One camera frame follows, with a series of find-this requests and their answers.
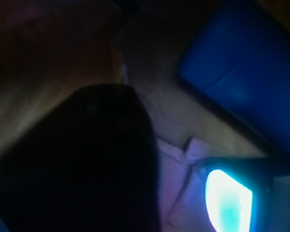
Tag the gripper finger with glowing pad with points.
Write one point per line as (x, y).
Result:
(247, 194)

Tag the black box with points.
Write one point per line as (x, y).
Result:
(90, 165)

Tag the blue plastic bottle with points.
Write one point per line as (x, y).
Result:
(241, 60)

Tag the brown paper bag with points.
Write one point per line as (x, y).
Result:
(50, 49)

